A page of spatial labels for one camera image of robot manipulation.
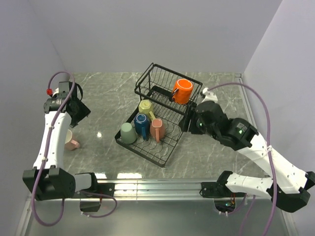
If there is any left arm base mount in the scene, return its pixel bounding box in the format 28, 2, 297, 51
79, 182, 115, 198

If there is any aluminium mounting rail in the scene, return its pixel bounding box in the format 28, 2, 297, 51
14, 73, 298, 236

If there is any yellow mug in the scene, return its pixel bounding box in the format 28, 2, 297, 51
138, 99, 156, 121

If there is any black wire dish rack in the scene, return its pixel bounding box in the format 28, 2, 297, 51
115, 63, 203, 168

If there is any pink floral mug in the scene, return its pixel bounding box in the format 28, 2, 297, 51
150, 118, 166, 143

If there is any blue faceted mug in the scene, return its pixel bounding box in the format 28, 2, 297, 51
134, 114, 150, 141

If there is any mint green cup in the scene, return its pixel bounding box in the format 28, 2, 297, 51
120, 122, 137, 144

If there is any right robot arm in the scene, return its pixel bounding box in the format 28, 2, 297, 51
180, 101, 315, 213

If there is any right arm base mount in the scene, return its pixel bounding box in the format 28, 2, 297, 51
201, 171, 235, 198

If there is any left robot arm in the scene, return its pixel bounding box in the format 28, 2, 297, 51
22, 82, 99, 201

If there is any orange mug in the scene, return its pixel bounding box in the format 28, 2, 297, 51
169, 78, 193, 105

